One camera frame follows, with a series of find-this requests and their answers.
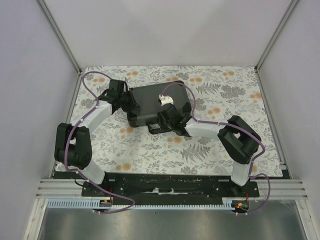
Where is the black poker set case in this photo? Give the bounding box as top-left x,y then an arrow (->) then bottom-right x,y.
127,82 -> 192,135

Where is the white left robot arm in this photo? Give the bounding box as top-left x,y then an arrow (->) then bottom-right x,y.
54,79 -> 140,197

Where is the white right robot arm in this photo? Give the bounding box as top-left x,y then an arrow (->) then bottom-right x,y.
157,95 -> 266,197

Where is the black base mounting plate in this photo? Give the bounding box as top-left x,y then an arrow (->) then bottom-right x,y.
81,171 -> 261,200

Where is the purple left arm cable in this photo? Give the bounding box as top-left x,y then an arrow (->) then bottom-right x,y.
63,71 -> 137,216

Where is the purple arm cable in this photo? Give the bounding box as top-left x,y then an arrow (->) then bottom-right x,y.
63,71 -> 137,216
159,82 -> 272,216

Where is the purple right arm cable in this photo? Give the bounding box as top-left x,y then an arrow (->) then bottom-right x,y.
159,82 -> 272,216

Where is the left aluminium frame post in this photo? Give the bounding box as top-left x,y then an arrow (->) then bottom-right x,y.
34,0 -> 83,75

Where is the aluminium frame post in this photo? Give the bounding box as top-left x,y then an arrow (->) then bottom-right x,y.
34,0 -> 83,75
254,0 -> 302,72

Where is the slotted cable duct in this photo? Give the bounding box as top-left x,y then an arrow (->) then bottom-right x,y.
46,197 -> 237,210

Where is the right aluminium frame post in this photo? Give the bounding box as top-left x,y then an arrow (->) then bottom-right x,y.
254,0 -> 302,72

